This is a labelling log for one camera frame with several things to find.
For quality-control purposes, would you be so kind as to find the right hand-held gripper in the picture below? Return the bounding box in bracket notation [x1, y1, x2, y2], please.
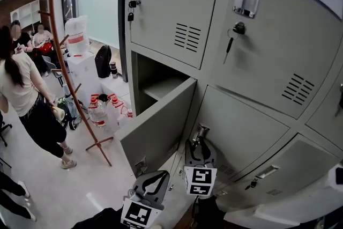
[183, 139, 217, 196]

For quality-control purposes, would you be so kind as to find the white shelving unit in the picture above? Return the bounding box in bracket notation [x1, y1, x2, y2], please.
[10, 0, 41, 30]

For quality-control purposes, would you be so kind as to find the beige cup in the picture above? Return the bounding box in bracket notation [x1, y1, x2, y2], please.
[52, 106, 65, 121]

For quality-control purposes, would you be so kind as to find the blue chair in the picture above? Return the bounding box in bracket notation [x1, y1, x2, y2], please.
[42, 55, 65, 87]

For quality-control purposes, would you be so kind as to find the white water dispenser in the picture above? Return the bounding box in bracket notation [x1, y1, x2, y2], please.
[66, 52, 104, 113]

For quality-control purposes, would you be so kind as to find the clear red-capped water jug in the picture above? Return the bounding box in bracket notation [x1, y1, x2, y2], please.
[87, 93, 109, 129]
[106, 93, 125, 132]
[117, 106, 135, 132]

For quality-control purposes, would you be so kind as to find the green and black bag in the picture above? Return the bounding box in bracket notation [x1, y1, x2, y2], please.
[57, 98, 89, 131]

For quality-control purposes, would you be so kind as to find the wooden slat platform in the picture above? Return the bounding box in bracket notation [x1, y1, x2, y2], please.
[181, 202, 199, 229]

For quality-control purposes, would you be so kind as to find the teal folded umbrella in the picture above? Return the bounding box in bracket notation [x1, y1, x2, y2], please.
[63, 85, 81, 127]

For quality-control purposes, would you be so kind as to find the person's left forearm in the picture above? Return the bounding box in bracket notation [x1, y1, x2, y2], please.
[72, 206, 125, 229]

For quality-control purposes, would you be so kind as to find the black backpack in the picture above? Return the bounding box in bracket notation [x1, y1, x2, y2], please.
[94, 45, 113, 79]

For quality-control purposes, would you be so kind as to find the red bag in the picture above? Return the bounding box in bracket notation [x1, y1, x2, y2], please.
[34, 41, 54, 56]

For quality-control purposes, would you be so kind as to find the red-brown wooden coat rack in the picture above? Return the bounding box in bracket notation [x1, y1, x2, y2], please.
[38, 0, 115, 167]

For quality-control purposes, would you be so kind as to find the white equipment housing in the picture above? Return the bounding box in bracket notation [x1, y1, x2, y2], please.
[222, 166, 343, 229]

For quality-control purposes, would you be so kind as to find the grey metal locker door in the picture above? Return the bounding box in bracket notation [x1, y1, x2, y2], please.
[191, 85, 290, 183]
[115, 77, 198, 178]
[227, 133, 340, 209]

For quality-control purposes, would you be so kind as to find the black office chair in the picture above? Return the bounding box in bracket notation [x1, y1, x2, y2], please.
[0, 111, 13, 169]

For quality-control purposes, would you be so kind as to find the black-headed key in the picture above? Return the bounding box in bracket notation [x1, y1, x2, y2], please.
[127, 6, 135, 30]
[334, 83, 343, 117]
[222, 28, 239, 65]

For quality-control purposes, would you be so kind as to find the black phone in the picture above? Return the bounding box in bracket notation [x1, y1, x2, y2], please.
[334, 167, 343, 185]

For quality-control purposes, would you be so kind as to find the frosted glass panel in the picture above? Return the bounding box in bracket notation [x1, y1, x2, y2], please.
[75, 0, 121, 49]

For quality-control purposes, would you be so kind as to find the dark thermos bottle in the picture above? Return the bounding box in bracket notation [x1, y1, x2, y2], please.
[109, 61, 119, 79]

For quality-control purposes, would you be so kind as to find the large clear dispenser water jug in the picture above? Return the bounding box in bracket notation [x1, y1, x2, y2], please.
[64, 15, 91, 56]

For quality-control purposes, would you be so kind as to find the person's right forearm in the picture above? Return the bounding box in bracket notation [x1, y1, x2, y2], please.
[191, 195, 227, 229]

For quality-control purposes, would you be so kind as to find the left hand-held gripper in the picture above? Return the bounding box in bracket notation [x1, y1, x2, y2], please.
[120, 170, 171, 228]

